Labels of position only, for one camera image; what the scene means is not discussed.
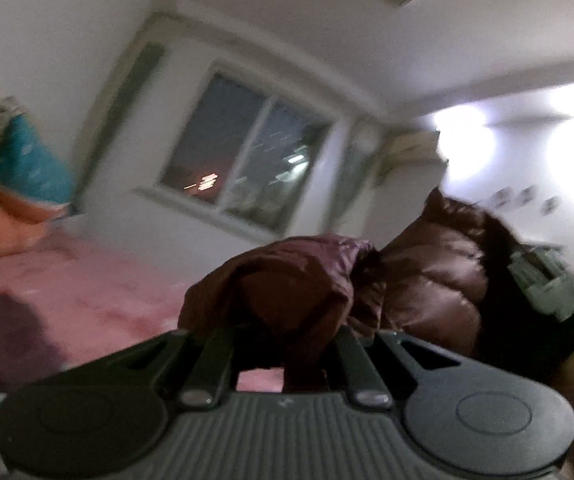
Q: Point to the white framed window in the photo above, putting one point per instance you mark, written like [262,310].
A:
[247,150]

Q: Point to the bright wall lamp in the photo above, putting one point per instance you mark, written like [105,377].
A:
[463,127]

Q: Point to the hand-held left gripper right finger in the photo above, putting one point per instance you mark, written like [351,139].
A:
[352,360]

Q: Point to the maroon puffer jacket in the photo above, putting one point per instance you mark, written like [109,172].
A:
[427,280]

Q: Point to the small wall sticker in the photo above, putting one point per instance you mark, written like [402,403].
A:
[502,196]
[550,204]
[527,195]

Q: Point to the wall air conditioner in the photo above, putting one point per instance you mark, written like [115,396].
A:
[407,152]

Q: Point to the pink printed blanket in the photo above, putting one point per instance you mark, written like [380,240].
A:
[92,290]

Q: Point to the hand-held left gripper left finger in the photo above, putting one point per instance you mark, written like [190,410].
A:
[213,355]

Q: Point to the teal and orange quilt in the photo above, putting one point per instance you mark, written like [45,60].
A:
[22,170]

